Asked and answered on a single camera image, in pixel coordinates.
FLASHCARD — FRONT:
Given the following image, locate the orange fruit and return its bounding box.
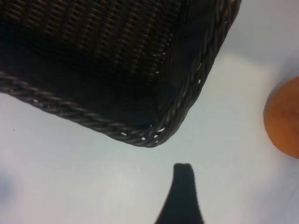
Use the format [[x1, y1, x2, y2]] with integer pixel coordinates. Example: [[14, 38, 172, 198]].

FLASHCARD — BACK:
[[263, 76, 299, 160]]

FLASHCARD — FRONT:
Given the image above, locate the dark brown woven basket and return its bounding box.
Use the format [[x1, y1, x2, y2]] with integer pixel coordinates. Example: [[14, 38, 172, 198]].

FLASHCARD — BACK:
[[0, 0, 241, 148]]

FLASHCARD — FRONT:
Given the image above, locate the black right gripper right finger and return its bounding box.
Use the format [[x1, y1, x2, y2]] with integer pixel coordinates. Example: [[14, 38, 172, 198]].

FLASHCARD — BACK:
[[178, 162, 206, 224]]

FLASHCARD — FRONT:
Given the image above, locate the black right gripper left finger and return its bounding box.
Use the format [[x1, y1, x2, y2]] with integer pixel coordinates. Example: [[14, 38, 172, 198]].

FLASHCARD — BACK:
[[153, 162, 185, 224]]

